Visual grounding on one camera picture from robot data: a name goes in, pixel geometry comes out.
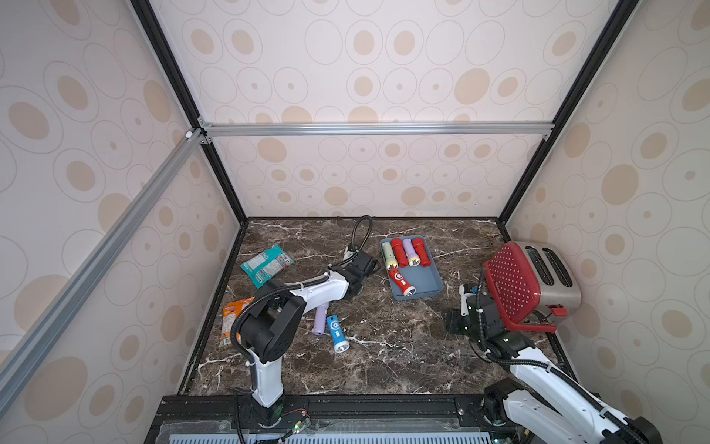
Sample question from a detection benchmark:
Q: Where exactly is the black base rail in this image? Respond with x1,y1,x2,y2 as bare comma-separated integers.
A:
145,394,538,443

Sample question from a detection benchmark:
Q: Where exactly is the red flashlight diagonal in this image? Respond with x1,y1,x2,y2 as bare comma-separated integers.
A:
412,238,432,268

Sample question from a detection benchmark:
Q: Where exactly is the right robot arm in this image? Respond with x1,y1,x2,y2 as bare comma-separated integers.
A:
447,268,662,443

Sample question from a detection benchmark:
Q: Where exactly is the teal snack packet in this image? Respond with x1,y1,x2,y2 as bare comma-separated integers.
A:
240,244,295,289

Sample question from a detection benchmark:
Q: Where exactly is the purple flashlight yellow head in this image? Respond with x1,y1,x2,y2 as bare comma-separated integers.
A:
312,305,327,336

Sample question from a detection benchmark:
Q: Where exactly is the orange snack packet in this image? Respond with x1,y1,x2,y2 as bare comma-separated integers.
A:
219,298,254,348

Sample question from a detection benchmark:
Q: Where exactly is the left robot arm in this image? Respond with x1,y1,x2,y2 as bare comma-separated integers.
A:
229,216,378,427

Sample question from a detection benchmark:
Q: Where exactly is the horizontal aluminium rail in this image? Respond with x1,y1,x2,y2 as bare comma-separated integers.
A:
203,121,555,138

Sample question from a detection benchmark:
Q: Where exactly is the left diagonal aluminium rail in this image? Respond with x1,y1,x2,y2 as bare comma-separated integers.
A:
1,128,204,416

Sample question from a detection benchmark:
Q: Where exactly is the red and steel toaster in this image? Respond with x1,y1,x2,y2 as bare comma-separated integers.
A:
484,241,582,333

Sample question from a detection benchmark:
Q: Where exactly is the blue storage tray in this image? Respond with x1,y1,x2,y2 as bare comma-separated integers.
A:
380,235,444,302

